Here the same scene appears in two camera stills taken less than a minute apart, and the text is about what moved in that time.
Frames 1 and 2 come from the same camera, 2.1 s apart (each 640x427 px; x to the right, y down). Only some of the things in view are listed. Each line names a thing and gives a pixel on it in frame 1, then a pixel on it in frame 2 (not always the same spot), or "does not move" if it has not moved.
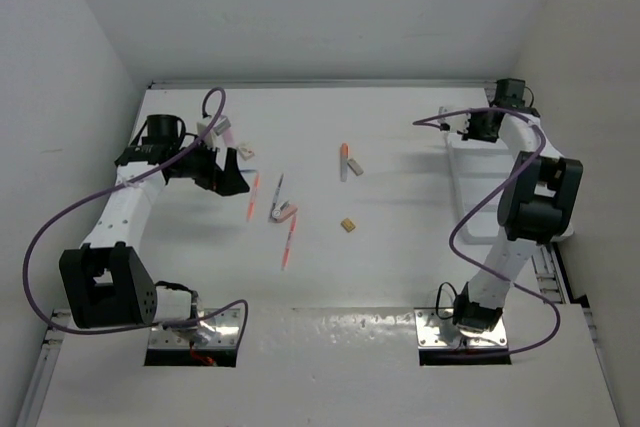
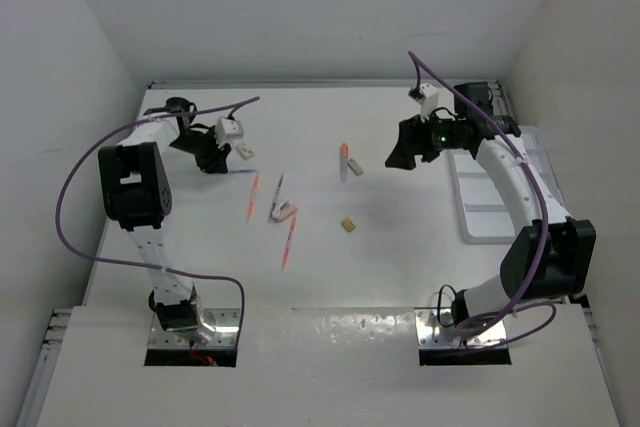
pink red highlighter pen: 289,242 does not move
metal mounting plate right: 433,330 does not move
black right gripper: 471,132 → 412,141
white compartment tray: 476,166 does not move
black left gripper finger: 231,180 → 214,160
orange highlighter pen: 253,197 does not move
